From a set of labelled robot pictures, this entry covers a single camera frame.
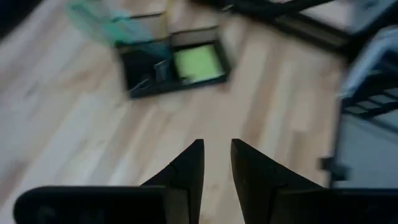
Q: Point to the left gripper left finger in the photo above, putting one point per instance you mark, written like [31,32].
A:
[183,186]

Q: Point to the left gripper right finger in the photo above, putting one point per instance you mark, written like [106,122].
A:
[261,193]

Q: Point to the metal tweezers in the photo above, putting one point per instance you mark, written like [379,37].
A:
[140,84]

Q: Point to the black binder clip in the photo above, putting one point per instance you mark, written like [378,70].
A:
[161,71]

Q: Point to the green sticky note pad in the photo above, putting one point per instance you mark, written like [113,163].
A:
[199,62]

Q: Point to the black mesh desk organizer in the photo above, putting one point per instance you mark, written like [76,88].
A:
[140,62]

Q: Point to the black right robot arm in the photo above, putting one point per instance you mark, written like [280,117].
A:
[370,99]

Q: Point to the black aluminium table frame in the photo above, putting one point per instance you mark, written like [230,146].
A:
[311,34]

